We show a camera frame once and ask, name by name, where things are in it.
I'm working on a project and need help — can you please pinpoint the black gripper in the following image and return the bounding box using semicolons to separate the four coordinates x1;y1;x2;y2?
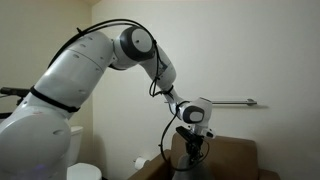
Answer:
185;137;205;166

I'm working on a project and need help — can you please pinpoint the metal towel bar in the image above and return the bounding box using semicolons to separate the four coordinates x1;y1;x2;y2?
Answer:
164;97;259;107

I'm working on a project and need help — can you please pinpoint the tan armchair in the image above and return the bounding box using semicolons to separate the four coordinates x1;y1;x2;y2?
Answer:
127;133;282;180

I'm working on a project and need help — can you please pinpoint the white toilet paper roll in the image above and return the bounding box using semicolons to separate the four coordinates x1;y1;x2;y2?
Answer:
133;156;150;171

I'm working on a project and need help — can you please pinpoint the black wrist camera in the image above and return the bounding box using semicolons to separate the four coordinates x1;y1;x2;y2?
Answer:
175;125;206;142

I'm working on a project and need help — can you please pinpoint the black camera on tripod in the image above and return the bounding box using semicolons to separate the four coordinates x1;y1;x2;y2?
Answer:
0;86;32;106

